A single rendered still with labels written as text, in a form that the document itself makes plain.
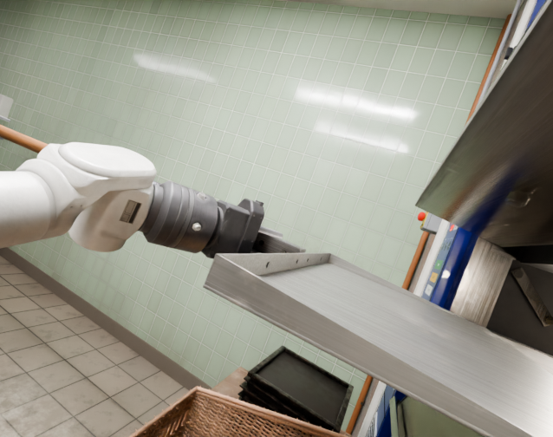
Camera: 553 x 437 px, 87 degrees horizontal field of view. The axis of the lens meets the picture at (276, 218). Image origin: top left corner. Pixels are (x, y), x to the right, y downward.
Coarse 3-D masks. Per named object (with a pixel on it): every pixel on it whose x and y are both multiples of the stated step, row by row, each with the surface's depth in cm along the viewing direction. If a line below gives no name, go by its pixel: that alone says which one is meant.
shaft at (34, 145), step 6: (0, 126) 78; (0, 132) 76; (6, 132) 76; (12, 132) 75; (6, 138) 76; (12, 138) 74; (18, 138) 74; (24, 138) 73; (30, 138) 73; (18, 144) 74; (24, 144) 73; (30, 144) 72; (36, 144) 71; (42, 144) 71; (36, 150) 71
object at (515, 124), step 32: (544, 32) 15; (512, 64) 18; (544, 64) 17; (512, 96) 20; (544, 96) 19; (480, 128) 26; (512, 128) 24; (544, 128) 22; (448, 160) 36; (480, 160) 32; (512, 160) 28; (544, 160) 26; (448, 192) 48; (480, 192) 40; (544, 192) 31; (480, 224) 56; (512, 224) 46; (544, 224) 39
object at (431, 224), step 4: (428, 212) 120; (428, 216) 120; (432, 216) 120; (436, 216) 119; (424, 220) 122; (428, 220) 120; (432, 220) 119; (436, 220) 119; (440, 220) 118; (424, 224) 120; (428, 224) 120; (432, 224) 119; (436, 224) 119; (420, 228) 127; (424, 228) 120; (428, 228) 119; (432, 228) 119; (436, 228) 119; (432, 232) 125; (436, 232) 120
